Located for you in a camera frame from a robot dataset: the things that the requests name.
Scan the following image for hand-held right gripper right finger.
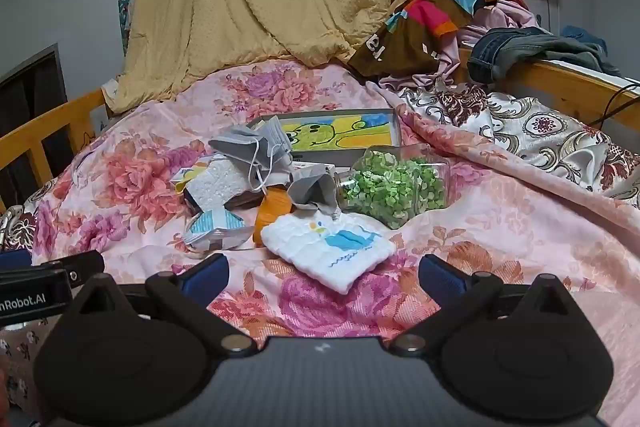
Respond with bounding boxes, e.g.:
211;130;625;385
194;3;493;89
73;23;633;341
391;254;573;355

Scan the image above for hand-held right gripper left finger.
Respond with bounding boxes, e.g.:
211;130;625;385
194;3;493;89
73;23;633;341
74;253;258;358

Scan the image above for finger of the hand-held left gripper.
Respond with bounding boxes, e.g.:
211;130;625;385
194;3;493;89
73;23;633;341
0;249;32;268
31;250;107;292

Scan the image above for grey face mask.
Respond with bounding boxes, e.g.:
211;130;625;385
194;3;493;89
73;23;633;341
207;116;297;208

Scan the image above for grey box with painted picture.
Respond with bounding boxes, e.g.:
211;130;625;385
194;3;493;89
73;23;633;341
247;108;404;168

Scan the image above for orange ribbed roll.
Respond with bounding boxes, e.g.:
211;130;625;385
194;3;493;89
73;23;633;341
254;187;297;249

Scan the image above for white padded packet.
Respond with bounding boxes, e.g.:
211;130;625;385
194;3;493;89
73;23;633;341
173;156;267;214

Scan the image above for green leafy object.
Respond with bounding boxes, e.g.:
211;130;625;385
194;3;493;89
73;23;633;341
334;145;452;231

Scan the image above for white cloth with blue whale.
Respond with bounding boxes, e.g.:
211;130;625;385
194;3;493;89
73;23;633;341
260;212;399;296

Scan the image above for pink floral bed sheet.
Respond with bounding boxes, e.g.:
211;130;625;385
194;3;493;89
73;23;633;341
0;59;640;427

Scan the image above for dark window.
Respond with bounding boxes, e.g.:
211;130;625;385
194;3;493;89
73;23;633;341
0;44;69;138

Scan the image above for white star print cloth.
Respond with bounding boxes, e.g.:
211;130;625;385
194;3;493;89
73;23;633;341
102;76;122;108

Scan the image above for ornate brown white sheet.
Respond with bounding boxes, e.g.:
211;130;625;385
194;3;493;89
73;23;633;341
0;84;640;258

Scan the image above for brown multicoloured garment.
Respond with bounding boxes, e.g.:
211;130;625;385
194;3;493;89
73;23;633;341
347;0;524;80

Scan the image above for blue jeans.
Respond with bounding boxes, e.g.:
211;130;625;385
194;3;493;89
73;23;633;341
467;27;558;86

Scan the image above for grey green garment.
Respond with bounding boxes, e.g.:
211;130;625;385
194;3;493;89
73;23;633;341
540;35;624;76

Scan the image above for pale pink cloth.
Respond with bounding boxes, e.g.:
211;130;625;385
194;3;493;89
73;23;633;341
377;0;542;94

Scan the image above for teal cloth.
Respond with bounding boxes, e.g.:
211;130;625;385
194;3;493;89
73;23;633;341
562;25;609;54

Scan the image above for grey drawstring pouch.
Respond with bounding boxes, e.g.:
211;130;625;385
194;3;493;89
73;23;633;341
285;171;345;219

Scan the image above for black cable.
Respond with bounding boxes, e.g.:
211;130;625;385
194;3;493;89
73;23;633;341
587;79;640;128

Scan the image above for teal patterned wall poster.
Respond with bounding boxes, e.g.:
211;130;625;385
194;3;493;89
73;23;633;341
117;0;136;56

